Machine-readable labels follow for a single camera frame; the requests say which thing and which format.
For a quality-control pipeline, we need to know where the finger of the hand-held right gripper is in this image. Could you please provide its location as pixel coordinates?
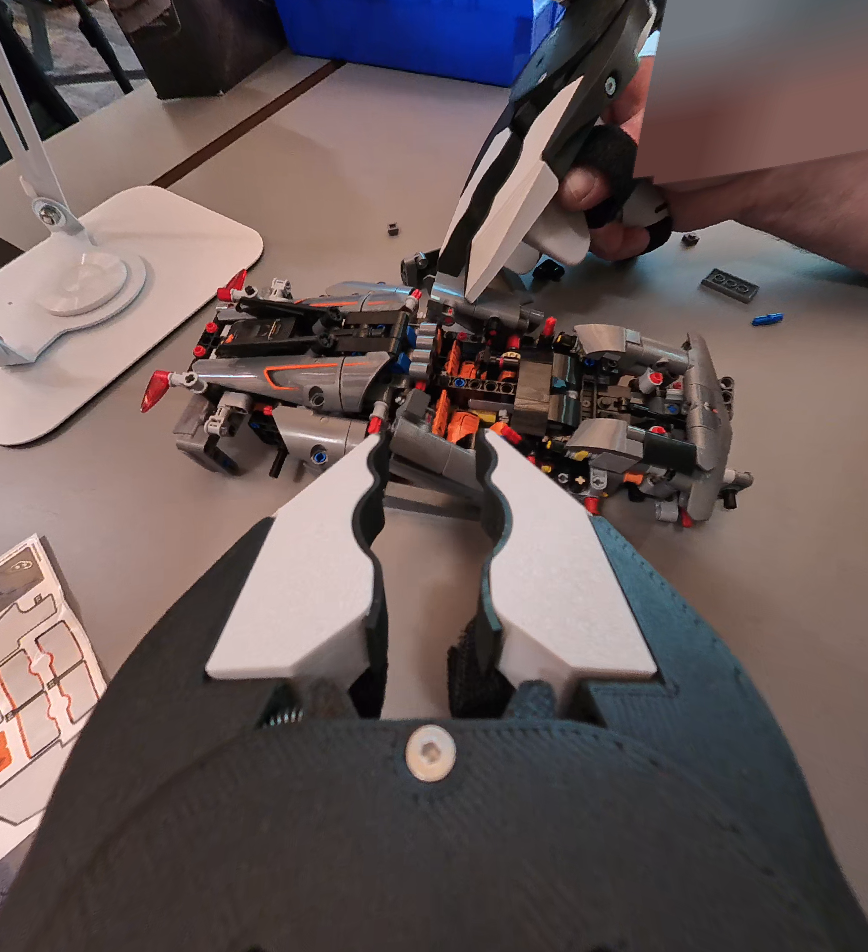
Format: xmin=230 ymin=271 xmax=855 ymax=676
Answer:
xmin=436 ymin=97 xmax=547 ymax=282
xmin=466 ymin=76 xmax=585 ymax=300

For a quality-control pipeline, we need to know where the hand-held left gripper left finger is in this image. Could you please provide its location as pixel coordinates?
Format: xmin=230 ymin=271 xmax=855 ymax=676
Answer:
xmin=203 ymin=431 xmax=390 ymax=718

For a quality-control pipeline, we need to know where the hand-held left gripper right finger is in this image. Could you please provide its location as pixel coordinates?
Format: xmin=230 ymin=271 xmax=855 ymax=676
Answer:
xmin=445 ymin=427 xmax=662 ymax=718

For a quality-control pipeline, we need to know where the large grey lego vehicle model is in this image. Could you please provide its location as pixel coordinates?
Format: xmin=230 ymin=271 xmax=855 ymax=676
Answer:
xmin=140 ymin=268 xmax=755 ymax=529

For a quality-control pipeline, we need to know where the grey lego cylinder assembly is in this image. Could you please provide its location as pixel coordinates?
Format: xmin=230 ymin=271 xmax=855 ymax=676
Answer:
xmin=388 ymin=390 xmax=496 ymax=514

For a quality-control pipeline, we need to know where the person's right forearm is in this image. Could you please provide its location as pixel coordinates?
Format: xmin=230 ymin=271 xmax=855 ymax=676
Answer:
xmin=661 ymin=141 xmax=868 ymax=295

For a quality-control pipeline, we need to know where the black lego plate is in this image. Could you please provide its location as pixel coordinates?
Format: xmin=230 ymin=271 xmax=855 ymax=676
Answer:
xmin=698 ymin=268 xmax=762 ymax=304

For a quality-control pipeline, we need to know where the lego sticker sheet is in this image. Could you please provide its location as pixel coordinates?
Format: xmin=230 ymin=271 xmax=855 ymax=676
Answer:
xmin=0 ymin=534 xmax=108 ymax=923

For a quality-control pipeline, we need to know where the dark lego set box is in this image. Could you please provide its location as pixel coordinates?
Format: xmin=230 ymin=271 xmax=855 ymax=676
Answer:
xmin=118 ymin=0 xmax=286 ymax=99

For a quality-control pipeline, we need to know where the person's right hand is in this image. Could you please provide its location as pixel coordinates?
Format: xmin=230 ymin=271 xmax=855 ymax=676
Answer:
xmin=559 ymin=56 xmax=675 ymax=263

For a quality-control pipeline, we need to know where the blue plastic bin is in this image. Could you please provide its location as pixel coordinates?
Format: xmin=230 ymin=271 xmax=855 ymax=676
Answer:
xmin=274 ymin=0 xmax=554 ymax=89

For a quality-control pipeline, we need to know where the white flat board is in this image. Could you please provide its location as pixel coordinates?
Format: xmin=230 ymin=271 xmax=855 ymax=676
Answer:
xmin=0 ymin=186 xmax=265 ymax=447

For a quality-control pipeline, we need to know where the black metal chair frame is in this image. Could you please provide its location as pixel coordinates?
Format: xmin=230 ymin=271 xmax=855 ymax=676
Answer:
xmin=0 ymin=0 xmax=137 ymax=174

